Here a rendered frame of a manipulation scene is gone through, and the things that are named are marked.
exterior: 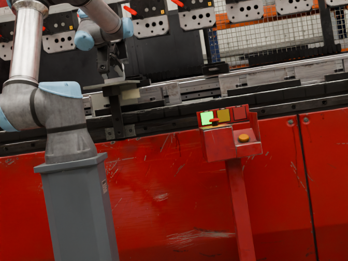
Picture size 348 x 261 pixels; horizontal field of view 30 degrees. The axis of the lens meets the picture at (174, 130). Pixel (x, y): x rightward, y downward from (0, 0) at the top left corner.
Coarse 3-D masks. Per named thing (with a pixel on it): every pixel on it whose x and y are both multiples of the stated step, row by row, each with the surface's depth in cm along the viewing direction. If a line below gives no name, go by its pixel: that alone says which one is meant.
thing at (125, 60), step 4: (116, 44) 279; (120, 44) 279; (124, 44) 278; (116, 48) 279; (120, 48) 279; (124, 48) 279; (116, 52) 279; (120, 52) 279; (124, 52) 279; (120, 56) 279; (124, 56) 279; (120, 60) 280; (124, 60) 280
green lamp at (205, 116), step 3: (201, 114) 244; (204, 114) 244; (207, 114) 244; (210, 114) 245; (201, 117) 244; (204, 117) 244; (207, 117) 245; (210, 117) 245; (201, 120) 244; (204, 120) 244; (207, 120) 245; (204, 123) 245; (207, 123) 245; (210, 123) 245
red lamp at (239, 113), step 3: (234, 108) 245; (237, 108) 245; (240, 108) 245; (243, 108) 245; (234, 111) 245; (237, 111) 245; (240, 111) 245; (243, 111) 245; (234, 114) 245; (237, 114) 245; (240, 114) 245; (243, 114) 245; (234, 117) 245; (237, 117) 245; (240, 117) 245; (243, 117) 245
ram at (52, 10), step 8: (0, 0) 281; (104, 0) 275; (112, 0) 275; (120, 0) 274; (128, 0) 274; (56, 8) 278; (64, 8) 278; (72, 8) 277; (0, 16) 282; (8, 16) 281
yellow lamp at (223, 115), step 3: (219, 111) 245; (222, 111) 245; (225, 111) 245; (228, 111) 245; (219, 114) 245; (222, 114) 245; (225, 114) 245; (228, 114) 245; (219, 117) 245; (222, 117) 245; (225, 117) 245; (228, 117) 245; (222, 120) 245; (225, 120) 245; (228, 120) 245
